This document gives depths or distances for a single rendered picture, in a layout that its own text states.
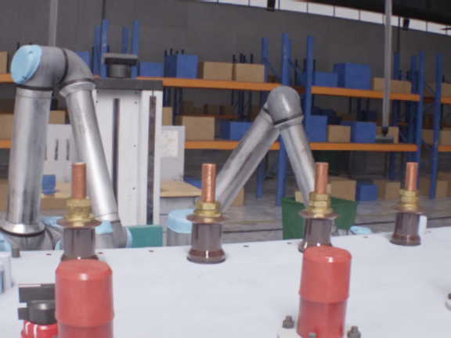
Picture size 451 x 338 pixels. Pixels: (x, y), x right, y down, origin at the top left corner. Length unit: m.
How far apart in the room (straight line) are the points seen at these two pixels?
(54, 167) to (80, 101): 4.17
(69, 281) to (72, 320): 0.05
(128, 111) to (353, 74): 8.68
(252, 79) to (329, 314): 8.88
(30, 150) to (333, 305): 1.18
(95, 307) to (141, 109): 1.54
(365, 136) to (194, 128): 3.34
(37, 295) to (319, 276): 0.38
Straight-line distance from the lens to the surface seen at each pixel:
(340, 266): 0.76
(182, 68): 9.15
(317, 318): 0.78
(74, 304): 0.65
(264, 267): 1.17
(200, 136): 9.35
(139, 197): 2.16
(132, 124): 2.16
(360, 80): 10.70
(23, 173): 1.75
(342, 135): 10.63
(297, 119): 2.00
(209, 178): 1.16
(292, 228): 5.59
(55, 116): 8.83
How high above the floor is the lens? 1.69
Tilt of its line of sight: 6 degrees down
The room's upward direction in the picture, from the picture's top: 2 degrees clockwise
